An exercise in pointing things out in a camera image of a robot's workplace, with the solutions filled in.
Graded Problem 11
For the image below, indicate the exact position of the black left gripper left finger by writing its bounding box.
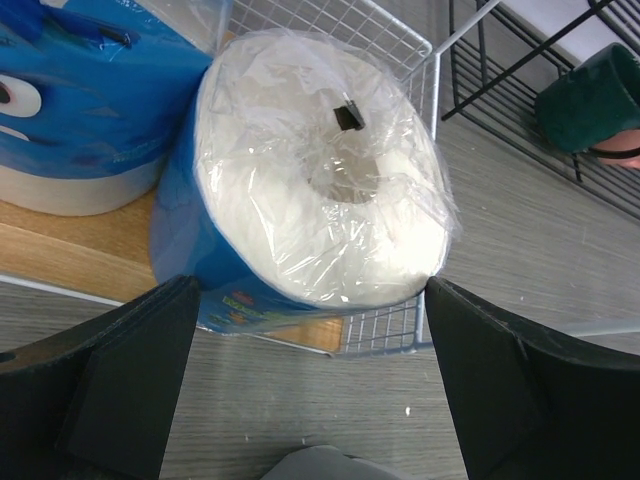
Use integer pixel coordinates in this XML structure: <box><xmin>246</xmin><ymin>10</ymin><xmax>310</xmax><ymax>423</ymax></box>
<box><xmin>1</xmin><ymin>276</ymin><xmax>200</xmax><ymax>479</ymax></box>

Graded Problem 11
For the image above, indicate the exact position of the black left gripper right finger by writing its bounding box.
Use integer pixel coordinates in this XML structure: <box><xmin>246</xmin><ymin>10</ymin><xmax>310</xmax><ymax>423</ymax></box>
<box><xmin>425</xmin><ymin>278</ymin><xmax>639</xmax><ymax>479</ymax></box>

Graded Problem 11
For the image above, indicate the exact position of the white roll blue wrapper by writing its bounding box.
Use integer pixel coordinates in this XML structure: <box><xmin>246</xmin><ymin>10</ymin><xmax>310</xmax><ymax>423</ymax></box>
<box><xmin>149</xmin><ymin>29</ymin><xmax>459</xmax><ymax>334</ymax></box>

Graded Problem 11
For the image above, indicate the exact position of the blue white plastic-wrapped roll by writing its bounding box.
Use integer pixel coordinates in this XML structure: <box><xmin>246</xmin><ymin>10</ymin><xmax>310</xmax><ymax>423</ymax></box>
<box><xmin>1</xmin><ymin>1</ymin><xmax>233</xmax><ymax>216</ymax></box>

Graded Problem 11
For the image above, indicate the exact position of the grey paper towel roll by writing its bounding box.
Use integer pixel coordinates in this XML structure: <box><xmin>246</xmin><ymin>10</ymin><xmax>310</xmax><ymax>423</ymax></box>
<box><xmin>262</xmin><ymin>446</ymin><xmax>403</xmax><ymax>480</ymax></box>

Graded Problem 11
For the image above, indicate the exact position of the pink mug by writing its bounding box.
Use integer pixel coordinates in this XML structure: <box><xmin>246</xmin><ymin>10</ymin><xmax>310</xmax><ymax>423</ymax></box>
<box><xmin>589</xmin><ymin>129</ymin><xmax>640</xmax><ymax>169</ymax></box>

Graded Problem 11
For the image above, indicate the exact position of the dark green mug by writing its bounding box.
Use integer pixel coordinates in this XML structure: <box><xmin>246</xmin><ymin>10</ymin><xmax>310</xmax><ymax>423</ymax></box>
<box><xmin>534</xmin><ymin>43</ymin><xmax>639</xmax><ymax>153</ymax></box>

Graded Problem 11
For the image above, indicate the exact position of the white wire wooden shelf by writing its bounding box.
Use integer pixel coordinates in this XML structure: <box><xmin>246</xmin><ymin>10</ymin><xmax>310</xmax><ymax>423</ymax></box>
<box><xmin>1</xmin><ymin>1</ymin><xmax>497</xmax><ymax>356</ymax></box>

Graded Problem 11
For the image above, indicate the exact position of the black wire rack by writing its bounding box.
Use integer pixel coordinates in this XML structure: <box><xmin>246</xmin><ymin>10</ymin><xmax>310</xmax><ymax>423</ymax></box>
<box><xmin>442</xmin><ymin>1</ymin><xmax>639</xmax><ymax>220</ymax></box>

